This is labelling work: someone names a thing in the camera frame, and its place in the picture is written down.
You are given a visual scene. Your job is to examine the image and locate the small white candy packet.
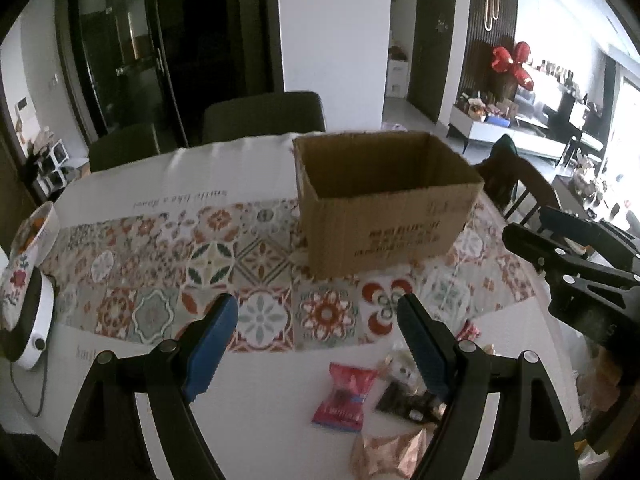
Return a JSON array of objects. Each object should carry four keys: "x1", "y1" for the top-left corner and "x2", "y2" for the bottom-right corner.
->
[{"x1": 378, "y1": 349, "x2": 425, "y2": 394}]

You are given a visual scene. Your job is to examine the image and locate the dark brown snack bar packet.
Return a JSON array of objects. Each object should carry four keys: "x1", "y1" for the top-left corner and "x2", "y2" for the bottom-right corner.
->
[{"x1": 375, "y1": 382, "x2": 446, "y2": 425}]

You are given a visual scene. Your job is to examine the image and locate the pink snack packet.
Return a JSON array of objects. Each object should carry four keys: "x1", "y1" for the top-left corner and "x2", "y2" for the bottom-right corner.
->
[{"x1": 311, "y1": 363, "x2": 378, "y2": 432}]

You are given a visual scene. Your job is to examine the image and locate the red small candy packet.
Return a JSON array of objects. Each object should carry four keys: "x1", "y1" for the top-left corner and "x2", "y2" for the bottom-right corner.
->
[{"x1": 456, "y1": 320, "x2": 480, "y2": 341}]

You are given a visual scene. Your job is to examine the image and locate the white bowl with snacks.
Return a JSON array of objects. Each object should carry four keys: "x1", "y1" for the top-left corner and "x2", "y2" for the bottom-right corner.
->
[{"x1": 9, "y1": 202, "x2": 61, "y2": 266}]

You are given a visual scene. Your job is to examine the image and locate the wooden dining chair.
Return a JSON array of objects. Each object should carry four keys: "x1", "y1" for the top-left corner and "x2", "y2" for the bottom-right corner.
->
[{"x1": 473, "y1": 134, "x2": 561, "y2": 234}]

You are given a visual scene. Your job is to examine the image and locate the patterned floral table runner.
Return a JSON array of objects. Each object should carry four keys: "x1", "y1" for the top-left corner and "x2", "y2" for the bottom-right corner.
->
[{"x1": 42, "y1": 200, "x2": 535, "y2": 352}]

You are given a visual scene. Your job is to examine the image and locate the rose gold foil snack bag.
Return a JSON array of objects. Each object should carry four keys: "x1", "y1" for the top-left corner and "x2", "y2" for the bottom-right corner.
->
[{"x1": 349, "y1": 424, "x2": 436, "y2": 479}]

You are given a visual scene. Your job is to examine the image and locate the white tv console cabinet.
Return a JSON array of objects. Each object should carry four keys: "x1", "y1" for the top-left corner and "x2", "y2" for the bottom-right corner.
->
[{"x1": 448, "y1": 106, "x2": 565, "y2": 162}]

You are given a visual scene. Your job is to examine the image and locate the brown cardboard box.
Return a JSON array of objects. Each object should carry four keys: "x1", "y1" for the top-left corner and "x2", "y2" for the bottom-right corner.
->
[{"x1": 293, "y1": 131, "x2": 484, "y2": 278}]

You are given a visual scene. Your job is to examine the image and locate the white electric hot plate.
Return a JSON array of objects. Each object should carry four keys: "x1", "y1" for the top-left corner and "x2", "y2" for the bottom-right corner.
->
[{"x1": 1, "y1": 268, "x2": 54, "y2": 370}]

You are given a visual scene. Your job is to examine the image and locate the red balloon dog decoration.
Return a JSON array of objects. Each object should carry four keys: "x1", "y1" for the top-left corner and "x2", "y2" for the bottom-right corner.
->
[{"x1": 490, "y1": 41, "x2": 535, "y2": 91}]

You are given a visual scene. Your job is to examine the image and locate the dark upholstered chair left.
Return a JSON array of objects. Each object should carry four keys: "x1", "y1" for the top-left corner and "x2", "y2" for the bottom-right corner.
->
[{"x1": 89, "y1": 124, "x2": 160, "y2": 172}]

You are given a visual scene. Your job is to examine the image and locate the dark upholstered chair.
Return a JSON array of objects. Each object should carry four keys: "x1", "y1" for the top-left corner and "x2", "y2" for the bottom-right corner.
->
[
  {"x1": 89, "y1": 124, "x2": 160, "y2": 172},
  {"x1": 203, "y1": 91, "x2": 326, "y2": 144}
]

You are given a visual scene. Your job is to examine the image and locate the white storage boxes hallway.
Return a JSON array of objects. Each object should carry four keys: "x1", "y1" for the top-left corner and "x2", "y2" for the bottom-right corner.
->
[{"x1": 386, "y1": 44, "x2": 409, "y2": 99}]

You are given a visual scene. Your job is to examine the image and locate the white shoe rack shelf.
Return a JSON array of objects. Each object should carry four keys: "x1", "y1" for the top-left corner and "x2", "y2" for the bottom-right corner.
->
[{"x1": 36, "y1": 140, "x2": 70, "y2": 196}]

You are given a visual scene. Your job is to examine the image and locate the dark upholstered chair middle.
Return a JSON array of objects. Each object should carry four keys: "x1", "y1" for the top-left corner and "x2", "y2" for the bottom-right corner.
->
[{"x1": 203, "y1": 91, "x2": 326, "y2": 144}]

